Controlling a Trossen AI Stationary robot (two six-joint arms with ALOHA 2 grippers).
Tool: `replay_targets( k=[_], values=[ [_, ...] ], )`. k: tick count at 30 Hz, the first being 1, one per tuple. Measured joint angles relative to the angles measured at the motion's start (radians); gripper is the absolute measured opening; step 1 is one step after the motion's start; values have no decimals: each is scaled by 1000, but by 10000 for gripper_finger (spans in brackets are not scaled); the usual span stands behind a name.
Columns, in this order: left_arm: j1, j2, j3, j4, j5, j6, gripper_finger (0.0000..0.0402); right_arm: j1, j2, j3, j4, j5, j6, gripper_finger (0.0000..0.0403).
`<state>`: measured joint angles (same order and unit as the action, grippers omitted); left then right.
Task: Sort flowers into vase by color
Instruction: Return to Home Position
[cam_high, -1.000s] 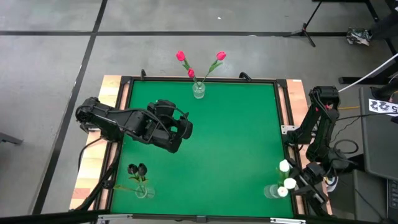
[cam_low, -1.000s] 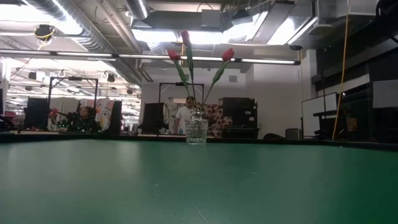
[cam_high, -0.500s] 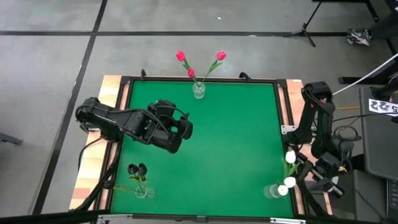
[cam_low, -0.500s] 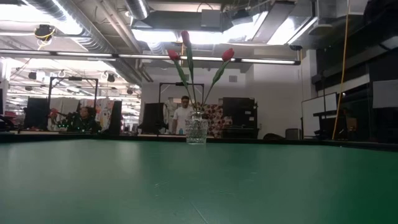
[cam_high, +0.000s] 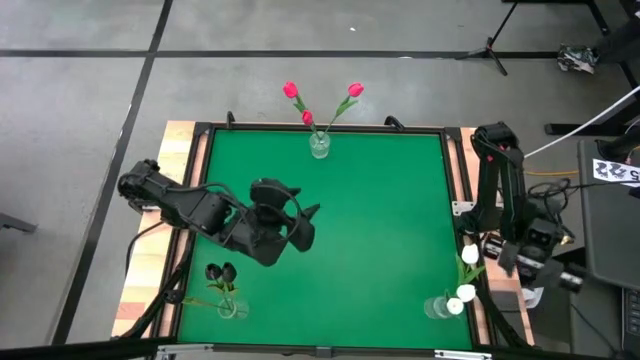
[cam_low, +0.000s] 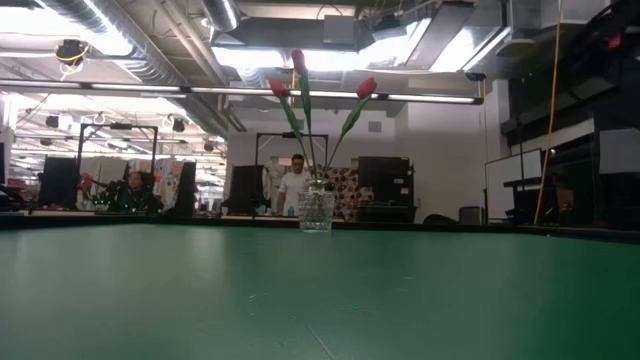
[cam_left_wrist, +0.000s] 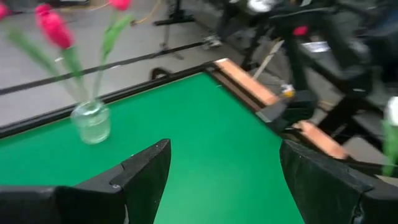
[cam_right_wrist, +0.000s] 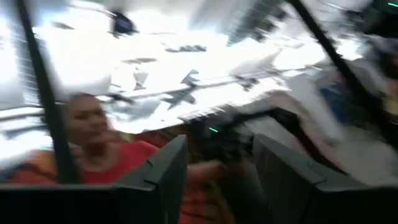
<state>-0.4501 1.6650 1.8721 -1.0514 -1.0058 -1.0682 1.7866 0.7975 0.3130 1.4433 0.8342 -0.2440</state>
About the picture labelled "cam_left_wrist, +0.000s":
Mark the black stand base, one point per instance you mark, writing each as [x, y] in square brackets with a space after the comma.
[174, 19]

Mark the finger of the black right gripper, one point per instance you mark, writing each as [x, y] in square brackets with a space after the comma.
[278, 127]
[272, 111]

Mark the pink artificial tulip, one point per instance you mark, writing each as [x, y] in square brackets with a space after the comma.
[55, 29]
[112, 34]
[31, 49]

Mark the white artificial tulip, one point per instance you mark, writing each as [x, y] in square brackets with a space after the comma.
[392, 110]

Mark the green felt mat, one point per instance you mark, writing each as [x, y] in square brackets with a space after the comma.
[202, 140]

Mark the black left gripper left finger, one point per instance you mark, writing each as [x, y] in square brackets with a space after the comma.
[93, 205]

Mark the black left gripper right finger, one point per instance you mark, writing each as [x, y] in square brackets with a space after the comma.
[326, 193]

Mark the person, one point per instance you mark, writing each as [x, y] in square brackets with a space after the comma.
[213, 41]

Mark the clear glass vase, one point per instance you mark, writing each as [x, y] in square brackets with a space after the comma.
[90, 123]

